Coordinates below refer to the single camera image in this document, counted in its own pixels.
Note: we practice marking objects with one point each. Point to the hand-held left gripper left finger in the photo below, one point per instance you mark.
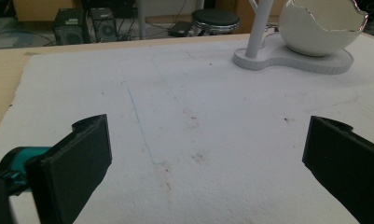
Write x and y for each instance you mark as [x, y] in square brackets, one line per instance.
[72, 161]

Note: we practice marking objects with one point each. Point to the black round stool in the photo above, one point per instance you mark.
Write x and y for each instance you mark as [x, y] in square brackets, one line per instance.
[215, 19]

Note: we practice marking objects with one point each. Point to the black computer tower with fan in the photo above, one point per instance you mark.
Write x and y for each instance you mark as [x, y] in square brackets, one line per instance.
[103, 25]

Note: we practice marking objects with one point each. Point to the white eggshell-shaped bowl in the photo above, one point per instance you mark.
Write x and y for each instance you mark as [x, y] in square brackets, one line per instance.
[318, 28]

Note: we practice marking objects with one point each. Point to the black flat box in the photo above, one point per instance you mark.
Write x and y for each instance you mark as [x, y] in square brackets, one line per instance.
[180, 28]

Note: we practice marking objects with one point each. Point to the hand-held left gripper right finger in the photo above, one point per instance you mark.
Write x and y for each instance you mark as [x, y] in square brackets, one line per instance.
[346, 161]

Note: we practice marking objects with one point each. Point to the white felt mat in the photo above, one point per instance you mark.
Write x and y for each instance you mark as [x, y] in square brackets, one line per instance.
[206, 124]

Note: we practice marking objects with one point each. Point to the grey metal table leg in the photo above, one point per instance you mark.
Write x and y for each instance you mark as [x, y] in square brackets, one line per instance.
[141, 18]

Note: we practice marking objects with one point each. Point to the wooden cabinet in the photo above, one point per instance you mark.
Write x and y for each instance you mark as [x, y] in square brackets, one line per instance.
[43, 9]

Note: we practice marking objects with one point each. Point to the white stand with pole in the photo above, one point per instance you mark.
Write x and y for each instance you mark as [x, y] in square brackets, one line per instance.
[278, 56]

